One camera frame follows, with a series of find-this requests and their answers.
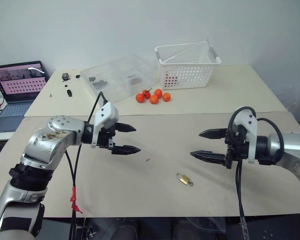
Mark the dark rounded shape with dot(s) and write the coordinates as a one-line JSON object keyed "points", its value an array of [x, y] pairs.
{"points": [[128, 231]]}

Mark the beige table cover sheet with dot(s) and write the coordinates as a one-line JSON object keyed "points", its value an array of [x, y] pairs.
{"points": [[215, 100], [140, 195]]}

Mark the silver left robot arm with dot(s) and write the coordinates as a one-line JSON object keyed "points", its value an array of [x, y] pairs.
{"points": [[45, 142]]}

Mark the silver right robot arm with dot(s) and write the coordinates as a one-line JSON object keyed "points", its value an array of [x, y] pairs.
{"points": [[292, 142]]}

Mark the black parts in clear box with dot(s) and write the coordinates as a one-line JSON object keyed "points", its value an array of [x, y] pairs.
{"points": [[98, 82]]}

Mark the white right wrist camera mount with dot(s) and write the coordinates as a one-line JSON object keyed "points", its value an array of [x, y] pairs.
{"points": [[250, 125]]}

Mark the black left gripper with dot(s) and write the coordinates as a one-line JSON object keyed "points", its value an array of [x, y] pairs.
{"points": [[105, 140]]}

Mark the small orange-red tomato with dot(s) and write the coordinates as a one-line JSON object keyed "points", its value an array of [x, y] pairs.
{"points": [[154, 99], [166, 97], [147, 94], [158, 93], [140, 98]]}

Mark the open laptop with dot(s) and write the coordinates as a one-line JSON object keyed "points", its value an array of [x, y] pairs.
{"points": [[17, 85]]}

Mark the clear plastic storage box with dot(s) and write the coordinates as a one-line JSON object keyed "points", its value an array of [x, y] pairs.
{"points": [[120, 75]]}

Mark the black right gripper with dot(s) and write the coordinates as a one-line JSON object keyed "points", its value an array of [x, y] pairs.
{"points": [[236, 150]]}

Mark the brass padlock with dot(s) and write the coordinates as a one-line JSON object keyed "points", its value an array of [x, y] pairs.
{"points": [[184, 180]]}

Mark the grey metal part in box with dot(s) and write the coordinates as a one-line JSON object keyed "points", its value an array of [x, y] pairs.
{"points": [[135, 78]]}

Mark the small black square gadget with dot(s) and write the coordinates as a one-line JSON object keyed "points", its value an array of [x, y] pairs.
{"points": [[65, 76]]}

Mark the red item behind basket holes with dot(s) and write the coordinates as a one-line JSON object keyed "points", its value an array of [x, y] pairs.
{"points": [[171, 80]]}

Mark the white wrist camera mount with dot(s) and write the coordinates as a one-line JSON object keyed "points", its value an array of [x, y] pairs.
{"points": [[250, 125], [105, 113]]}

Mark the clear plastic sheet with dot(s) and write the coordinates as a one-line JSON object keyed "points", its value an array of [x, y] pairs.
{"points": [[187, 50]]}

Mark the small black clip part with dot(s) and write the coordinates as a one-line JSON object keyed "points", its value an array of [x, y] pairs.
{"points": [[69, 93]]}

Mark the white perforated plastic basket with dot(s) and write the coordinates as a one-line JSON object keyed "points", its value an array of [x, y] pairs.
{"points": [[190, 75]]}

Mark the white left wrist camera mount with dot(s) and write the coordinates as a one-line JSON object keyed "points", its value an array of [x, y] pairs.
{"points": [[105, 113]]}

